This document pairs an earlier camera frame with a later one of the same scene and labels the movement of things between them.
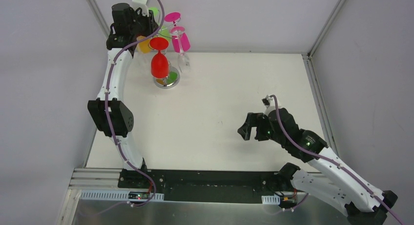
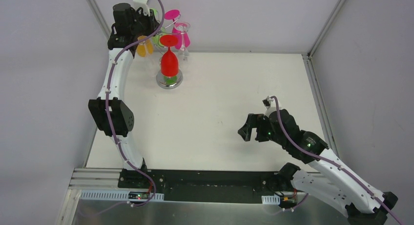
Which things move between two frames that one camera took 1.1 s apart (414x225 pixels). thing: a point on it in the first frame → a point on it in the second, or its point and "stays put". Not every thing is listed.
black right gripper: x=258 y=126 stays put
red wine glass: x=159 y=68 → x=169 y=64
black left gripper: x=148 y=17 stays put
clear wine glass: x=183 y=62 → x=182 y=27
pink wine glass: x=180 y=40 stays put
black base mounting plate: x=240 y=186 stays put
